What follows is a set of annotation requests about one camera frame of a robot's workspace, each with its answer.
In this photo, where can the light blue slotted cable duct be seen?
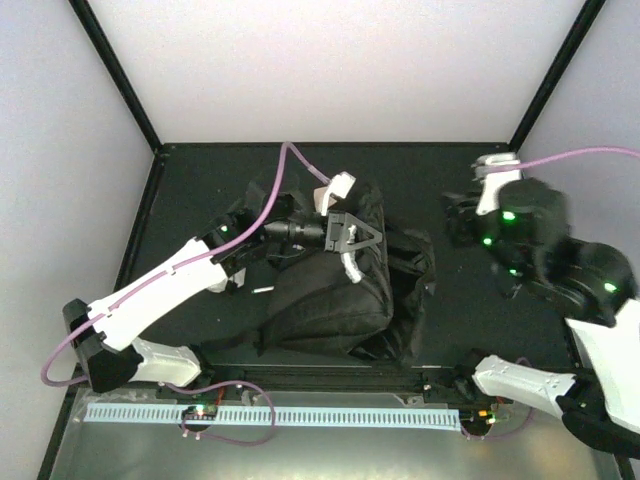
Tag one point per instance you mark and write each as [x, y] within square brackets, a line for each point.
[235, 415]

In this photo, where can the black front rail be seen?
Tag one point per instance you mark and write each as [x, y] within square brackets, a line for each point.
[446, 384]

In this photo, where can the black frame post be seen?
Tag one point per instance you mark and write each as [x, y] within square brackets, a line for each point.
[100, 41]
[578, 31]

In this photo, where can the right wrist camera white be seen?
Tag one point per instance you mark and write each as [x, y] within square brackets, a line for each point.
[494, 171]

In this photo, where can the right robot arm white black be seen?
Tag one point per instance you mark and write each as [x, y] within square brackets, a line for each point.
[523, 224]

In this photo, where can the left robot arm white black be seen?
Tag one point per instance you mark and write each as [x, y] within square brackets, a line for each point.
[105, 334]

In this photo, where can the black student bag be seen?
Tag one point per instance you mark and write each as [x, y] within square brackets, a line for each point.
[317, 309]

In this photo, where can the white tissue packet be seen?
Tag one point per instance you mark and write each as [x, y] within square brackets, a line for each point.
[222, 282]

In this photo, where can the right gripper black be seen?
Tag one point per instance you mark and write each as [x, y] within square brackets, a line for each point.
[461, 220]

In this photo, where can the green cap marker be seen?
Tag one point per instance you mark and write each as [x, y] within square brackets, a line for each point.
[262, 289]

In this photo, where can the left black frame post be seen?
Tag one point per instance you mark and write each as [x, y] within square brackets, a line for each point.
[100, 41]

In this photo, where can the right black frame post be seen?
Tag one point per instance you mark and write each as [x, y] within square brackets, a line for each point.
[578, 31]

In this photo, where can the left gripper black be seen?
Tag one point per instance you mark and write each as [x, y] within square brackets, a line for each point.
[338, 224]

